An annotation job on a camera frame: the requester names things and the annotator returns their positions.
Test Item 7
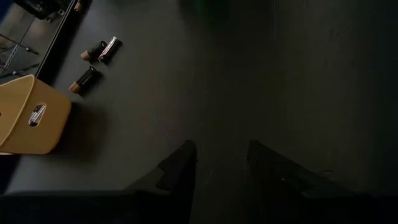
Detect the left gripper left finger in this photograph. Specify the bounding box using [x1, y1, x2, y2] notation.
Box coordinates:
[124, 141, 197, 224]

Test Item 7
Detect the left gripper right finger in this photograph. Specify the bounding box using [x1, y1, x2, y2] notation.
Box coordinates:
[246, 140, 371, 224]

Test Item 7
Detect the yellow plastic bin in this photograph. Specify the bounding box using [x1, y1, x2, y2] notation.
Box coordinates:
[0, 73, 72, 156]

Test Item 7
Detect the black aluminium table frame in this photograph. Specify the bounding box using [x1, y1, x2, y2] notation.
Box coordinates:
[34, 0, 93, 86]

